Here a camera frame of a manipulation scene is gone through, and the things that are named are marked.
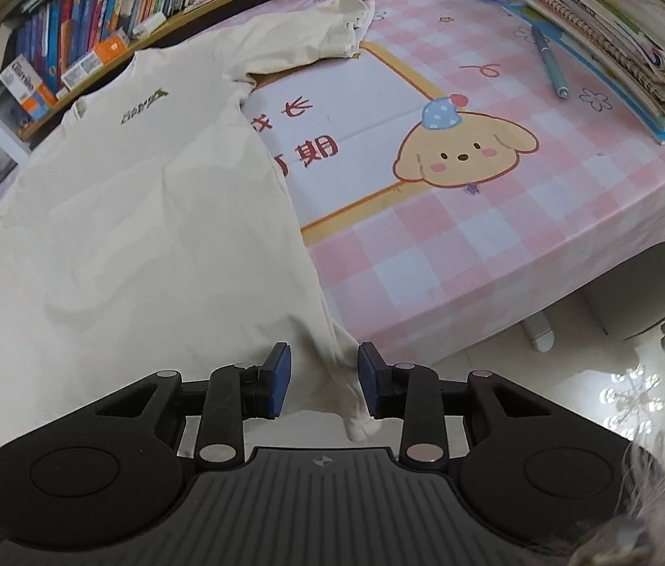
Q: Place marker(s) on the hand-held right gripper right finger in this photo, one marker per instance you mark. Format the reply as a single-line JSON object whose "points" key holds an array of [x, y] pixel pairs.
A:
{"points": [[370, 383]]}

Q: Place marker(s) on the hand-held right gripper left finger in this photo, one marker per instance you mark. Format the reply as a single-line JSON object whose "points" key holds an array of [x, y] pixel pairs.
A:
{"points": [[279, 383]]}

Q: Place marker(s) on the cream T-shirt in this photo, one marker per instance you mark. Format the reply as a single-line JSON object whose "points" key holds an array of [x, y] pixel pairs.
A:
{"points": [[131, 247]]}

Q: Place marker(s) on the pink checked table mat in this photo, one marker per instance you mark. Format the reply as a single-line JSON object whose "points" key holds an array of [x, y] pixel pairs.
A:
{"points": [[485, 236]]}

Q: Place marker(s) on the grey fluffy sleeve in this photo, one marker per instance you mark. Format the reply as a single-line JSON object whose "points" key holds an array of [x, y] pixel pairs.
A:
{"points": [[662, 519]]}

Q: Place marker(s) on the blue pen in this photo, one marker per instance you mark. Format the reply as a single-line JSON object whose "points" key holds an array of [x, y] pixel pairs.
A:
{"points": [[547, 59]]}

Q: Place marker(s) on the flat white orange box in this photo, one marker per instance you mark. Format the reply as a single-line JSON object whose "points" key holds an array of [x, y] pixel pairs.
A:
{"points": [[96, 59]]}

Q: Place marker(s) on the tall white orange box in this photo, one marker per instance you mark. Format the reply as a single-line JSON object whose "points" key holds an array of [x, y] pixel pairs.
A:
{"points": [[25, 85]]}

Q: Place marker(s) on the row of colourful books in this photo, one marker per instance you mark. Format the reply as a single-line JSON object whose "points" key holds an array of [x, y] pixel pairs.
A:
{"points": [[102, 6]]}

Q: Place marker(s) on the stack of notebooks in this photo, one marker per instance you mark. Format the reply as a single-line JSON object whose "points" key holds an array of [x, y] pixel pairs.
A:
{"points": [[615, 29]]}

